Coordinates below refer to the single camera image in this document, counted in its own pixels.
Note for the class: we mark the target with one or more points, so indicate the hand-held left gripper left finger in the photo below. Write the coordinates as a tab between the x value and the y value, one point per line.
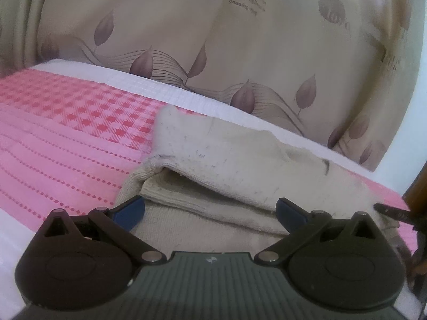
130	212

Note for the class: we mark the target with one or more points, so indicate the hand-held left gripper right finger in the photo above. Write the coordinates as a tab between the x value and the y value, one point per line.
291	216

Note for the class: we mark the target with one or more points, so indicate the beige leaf print curtain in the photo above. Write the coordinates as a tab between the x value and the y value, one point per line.
206	36

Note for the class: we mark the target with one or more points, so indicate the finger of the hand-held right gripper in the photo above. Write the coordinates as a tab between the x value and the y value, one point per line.
393	213

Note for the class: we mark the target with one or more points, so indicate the brown wooden door frame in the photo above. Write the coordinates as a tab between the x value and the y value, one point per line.
417	186

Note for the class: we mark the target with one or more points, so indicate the pink checkered bed blanket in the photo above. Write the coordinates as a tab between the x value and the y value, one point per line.
66	130

